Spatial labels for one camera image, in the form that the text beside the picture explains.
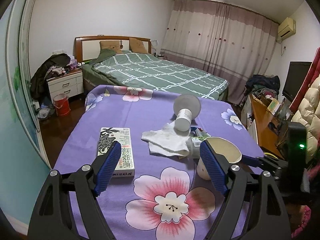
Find white paper cup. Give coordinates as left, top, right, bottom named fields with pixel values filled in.
left=196, top=137, right=242, bottom=180

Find green label plastic cup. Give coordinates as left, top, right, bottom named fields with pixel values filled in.
left=186, top=135, right=210, bottom=159

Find wooden desk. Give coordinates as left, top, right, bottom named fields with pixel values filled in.
left=249, top=94, right=283, bottom=159

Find blue white snack wrapper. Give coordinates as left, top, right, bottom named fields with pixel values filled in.
left=190, top=126, right=209, bottom=138

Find white floral tea box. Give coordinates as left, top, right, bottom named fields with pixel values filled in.
left=97, top=127, right=135, bottom=178

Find crumpled white tissue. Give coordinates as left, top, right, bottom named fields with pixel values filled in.
left=142, top=122, right=190, bottom=158

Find purple floral tablecloth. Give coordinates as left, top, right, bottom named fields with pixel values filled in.
left=53, top=84, right=266, bottom=240

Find white bottle with round base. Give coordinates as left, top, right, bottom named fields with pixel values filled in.
left=174, top=94, right=201, bottom=132

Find cream puffer jacket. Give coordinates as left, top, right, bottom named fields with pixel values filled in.
left=291, top=76, right=320, bottom=163

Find dark clothes pile on desk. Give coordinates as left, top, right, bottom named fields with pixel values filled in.
left=244, top=74, right=280, bottom=98

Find red bucket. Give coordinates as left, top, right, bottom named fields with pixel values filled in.
left=53, top=93, right=71, bottom=116

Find white nightstand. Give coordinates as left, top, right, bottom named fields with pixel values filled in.
left=47, top=69, right=84, bottom=100

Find black television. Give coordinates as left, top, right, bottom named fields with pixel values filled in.
left=282, top=61, right=312, bottom=102

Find bed with green plaid quilt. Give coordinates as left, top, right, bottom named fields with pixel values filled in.
left=81, top=51, right=228, bottom=101

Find red quilted garment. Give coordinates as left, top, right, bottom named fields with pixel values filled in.
left=290, top=48, right=320, bottom=114

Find black clothes on nightstand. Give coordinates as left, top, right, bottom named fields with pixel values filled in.
left=30, top=53, right=71, bottom=102

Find pink striped curtain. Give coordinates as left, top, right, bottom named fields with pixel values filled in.
left=161, top=0, right=278, bottom=104

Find wooden headboard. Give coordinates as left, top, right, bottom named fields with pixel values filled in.
left=74, top=35, right=152, bottom=62

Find brown pillow left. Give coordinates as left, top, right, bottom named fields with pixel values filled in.
left=99, top=40, right=123, bottom=54

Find brown pillow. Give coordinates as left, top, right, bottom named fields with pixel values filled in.
left=129, top=37, right=148, bottom=54
left=99, top=40, right=123, bottom=54

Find brown pillow right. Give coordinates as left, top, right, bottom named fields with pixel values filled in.
left=129, top=37, right=148, bottom=54

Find beige air conditioner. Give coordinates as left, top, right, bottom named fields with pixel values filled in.
left=277, top=17, right=296, bottom=43

